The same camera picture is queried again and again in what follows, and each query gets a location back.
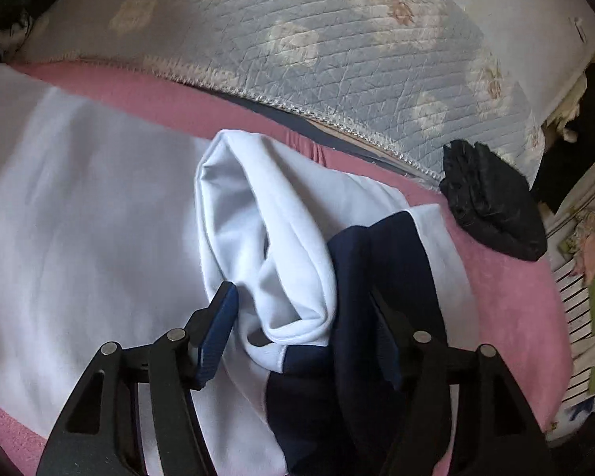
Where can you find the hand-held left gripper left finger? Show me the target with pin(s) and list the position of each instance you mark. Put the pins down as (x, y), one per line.
(218, 337)

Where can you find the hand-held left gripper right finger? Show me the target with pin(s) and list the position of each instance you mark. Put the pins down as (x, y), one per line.
(390, 357)

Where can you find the white and navy varsity jacket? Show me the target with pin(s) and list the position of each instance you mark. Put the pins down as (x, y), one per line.
(104, 208)

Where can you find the hanging black clothes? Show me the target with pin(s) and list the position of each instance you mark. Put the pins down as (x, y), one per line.
(565, 183)

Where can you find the pink fleece blanket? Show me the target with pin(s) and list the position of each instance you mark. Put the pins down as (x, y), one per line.
(515, 317)

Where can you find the folded black cloth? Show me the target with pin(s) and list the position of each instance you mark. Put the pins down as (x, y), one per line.
(496, 208)

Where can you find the white radiator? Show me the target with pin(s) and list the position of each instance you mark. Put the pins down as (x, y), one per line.
(575, 317)

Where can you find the quilted floral cover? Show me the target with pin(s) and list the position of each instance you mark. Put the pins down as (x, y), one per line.
(327, 59)

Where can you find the white light switch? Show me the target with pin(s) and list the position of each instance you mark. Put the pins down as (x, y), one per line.
(580, 29)

